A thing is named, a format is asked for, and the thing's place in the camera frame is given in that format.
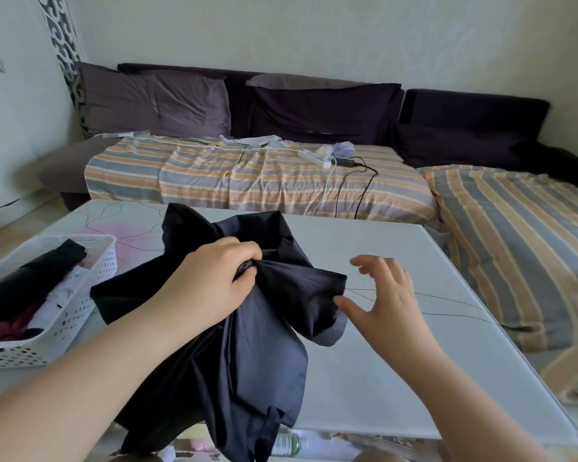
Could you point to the person's left hand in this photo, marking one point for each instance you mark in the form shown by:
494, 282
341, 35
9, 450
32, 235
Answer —
202, 288

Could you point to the person's right hand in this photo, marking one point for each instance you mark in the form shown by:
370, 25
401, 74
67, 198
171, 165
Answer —
397, 322

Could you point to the person's right thumb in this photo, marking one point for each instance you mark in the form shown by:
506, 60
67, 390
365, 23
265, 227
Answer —
349, 306

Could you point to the person's left thumb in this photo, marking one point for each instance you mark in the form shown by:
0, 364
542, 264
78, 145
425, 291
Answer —
244, 275

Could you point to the dark navy garment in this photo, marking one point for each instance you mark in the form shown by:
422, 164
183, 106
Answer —
250, 370

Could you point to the person's right forearm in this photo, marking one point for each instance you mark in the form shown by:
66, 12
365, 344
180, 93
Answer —
472, 413

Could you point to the person's left forearm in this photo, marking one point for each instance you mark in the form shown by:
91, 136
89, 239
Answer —
72, 389

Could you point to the wide striped bed sheet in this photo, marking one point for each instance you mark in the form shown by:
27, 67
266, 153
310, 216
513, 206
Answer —
197, 175

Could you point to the white power strip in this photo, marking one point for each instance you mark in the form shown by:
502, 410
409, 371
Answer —
313, 159

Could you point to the white crumpled cloth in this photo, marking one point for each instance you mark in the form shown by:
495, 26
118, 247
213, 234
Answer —
257, 140

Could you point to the black power adapter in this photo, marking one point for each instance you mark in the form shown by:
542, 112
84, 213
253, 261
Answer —
345, 162

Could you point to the white round gadget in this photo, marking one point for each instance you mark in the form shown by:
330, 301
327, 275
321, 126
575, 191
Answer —
323, 150

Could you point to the green label bottle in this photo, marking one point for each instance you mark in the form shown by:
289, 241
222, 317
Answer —
291, 443

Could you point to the lavender small device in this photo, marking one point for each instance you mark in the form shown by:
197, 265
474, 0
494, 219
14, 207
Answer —
343, 149

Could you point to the dark purple pillow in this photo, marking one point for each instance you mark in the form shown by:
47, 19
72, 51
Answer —
322, 113

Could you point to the white perforated plastic basket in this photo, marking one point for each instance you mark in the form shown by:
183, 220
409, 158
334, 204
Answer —
72, 327

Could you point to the white folded cloth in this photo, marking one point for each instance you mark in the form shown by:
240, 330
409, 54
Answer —
60, 298

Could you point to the white flat device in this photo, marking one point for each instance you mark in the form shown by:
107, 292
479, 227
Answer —
123, 134

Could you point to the grey-purple pillow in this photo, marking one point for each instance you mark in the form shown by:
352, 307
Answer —
149, 103

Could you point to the flat grey pillow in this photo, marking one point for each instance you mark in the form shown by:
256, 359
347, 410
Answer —
294, 81

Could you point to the dark purple sofa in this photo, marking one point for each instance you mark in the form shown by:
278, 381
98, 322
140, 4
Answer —
62, 163

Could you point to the dark purple back cushion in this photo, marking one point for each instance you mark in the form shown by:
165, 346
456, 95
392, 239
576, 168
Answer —
467, 127

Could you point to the black folded cloth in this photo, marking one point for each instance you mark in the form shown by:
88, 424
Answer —
29, 281

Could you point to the pink folded cloth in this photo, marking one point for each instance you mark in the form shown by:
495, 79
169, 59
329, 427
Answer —
9, 329

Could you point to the white wardrobe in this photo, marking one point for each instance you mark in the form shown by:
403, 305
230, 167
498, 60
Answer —
9, 129

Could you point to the black and white patterned panel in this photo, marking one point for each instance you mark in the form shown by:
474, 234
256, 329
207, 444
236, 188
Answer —
70, 52

